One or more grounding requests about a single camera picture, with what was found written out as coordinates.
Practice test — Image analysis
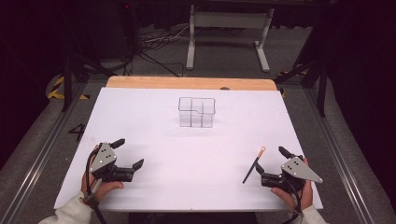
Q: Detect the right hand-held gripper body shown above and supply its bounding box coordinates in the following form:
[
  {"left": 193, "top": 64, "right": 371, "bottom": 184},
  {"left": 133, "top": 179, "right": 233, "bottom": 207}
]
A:
[{"left": 261, "top": 156, "right": 324, "bottom": 193}]

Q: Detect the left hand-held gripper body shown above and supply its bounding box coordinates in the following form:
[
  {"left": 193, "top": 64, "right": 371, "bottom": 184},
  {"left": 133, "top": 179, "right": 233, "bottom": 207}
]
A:
[{"left": 89, "top": 142, "right": 136, "bottom": 184}]

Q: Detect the black brush with orange tip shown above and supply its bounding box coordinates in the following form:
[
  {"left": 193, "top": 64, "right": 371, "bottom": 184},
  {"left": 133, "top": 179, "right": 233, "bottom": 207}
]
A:
[{"left": 242, "top": 146, "right": 266, "bottom": 185}]

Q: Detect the clear plastic divided container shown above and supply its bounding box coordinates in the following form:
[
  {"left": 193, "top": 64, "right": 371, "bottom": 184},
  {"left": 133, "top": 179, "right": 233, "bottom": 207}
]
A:
[{"left": 177, "top": 96, "right": 217, "bottom": 129}]

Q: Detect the person's right hand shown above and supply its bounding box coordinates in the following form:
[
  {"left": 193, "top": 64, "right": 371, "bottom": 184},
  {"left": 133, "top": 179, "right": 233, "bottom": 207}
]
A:
[{"left": 270, "top": 157, "right": 314, "bottom": 213}]

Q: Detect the person's left hand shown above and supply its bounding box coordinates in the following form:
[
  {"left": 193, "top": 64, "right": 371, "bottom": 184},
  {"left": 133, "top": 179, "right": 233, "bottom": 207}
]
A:
[{"left": 80, "top": 145, "right": 125, "bottom": 203}]

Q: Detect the white board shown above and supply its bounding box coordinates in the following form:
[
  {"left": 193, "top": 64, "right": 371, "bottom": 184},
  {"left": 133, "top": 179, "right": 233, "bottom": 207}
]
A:
[{"left": 53, "top": 86, "right": 324, "bottom": 214}]

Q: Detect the black stand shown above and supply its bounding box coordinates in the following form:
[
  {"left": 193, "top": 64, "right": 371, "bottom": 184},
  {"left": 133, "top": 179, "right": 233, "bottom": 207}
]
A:
[
  {"left": 274, "top": 57, "right": 329, "bottom": 119},
  {"left": 60, "top": 54, "right": 117, "bottom": 114}
]

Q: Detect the yellow black hazard tape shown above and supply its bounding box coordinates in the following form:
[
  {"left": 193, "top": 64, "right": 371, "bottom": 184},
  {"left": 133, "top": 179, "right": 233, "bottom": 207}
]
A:
[{"left": 46, "top": 75, "right": 92, "bottom": 101}]

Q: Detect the wooden table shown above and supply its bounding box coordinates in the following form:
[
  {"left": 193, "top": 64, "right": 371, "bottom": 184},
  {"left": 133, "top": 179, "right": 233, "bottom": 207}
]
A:
[{"left": 106, "top": 76, "right": 278, "bottom": 92}]

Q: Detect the black equipment tower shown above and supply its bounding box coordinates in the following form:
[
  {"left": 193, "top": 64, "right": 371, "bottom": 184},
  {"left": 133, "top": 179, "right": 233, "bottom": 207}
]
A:
[{"left": 119, "top": 1, "right": 142, "bottom": 64}]

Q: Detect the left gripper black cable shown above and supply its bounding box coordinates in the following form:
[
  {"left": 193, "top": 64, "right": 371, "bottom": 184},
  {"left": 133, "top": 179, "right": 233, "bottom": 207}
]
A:
[{"left": 84, "top": 148, "right": 107, "bottom": 224}]

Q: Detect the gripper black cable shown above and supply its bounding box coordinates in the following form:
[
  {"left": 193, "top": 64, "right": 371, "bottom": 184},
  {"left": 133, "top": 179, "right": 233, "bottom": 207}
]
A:
[
  {"left": 84, "top": 148, "right": 107, "bottom": 224},
  {"left": 280, "top": 178, "right": 305, "bottom": 224}
]

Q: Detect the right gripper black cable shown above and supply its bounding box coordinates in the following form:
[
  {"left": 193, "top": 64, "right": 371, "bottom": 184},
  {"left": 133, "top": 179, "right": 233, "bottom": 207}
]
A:
[{"left": 280, "top": 178, "right": 305, "bottom": 224}]

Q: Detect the metal floor rail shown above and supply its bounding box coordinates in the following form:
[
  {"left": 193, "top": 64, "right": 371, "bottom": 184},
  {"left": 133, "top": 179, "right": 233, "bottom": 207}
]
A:
[
  {"left": 0, "top": 82, "right": 89, "bottom": 224},
  {"left": 303, "top": 88, "right": 376, "bottom": 224}
]

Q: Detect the bundle of floor cables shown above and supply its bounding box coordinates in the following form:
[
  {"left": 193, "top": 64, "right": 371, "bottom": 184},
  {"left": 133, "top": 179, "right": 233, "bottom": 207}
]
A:
[{"left": 136, "top": 23, "right": 191, "bottom": 77}]

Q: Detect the white metal desk frame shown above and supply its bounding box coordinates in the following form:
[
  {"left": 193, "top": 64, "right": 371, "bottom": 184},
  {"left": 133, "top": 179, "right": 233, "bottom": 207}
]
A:
[{"left": 185, "top": 4, "right": 276, "bottom": 74}]

